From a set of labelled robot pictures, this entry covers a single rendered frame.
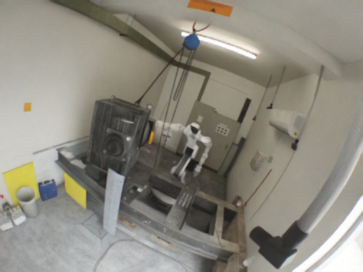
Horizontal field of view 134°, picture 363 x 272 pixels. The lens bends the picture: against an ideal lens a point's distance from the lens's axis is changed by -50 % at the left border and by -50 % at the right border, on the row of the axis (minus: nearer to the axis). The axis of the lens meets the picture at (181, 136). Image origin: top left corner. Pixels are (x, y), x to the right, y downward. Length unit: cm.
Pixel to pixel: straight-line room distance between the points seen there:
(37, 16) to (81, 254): 258
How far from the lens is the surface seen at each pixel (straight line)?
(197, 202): 247
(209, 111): 426
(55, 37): 208
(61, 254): 217
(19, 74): 191
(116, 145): 147
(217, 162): 456
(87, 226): 233
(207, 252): 203
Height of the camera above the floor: 197
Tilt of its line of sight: 17 degrees down
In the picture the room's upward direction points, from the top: 21 degrees clockwise
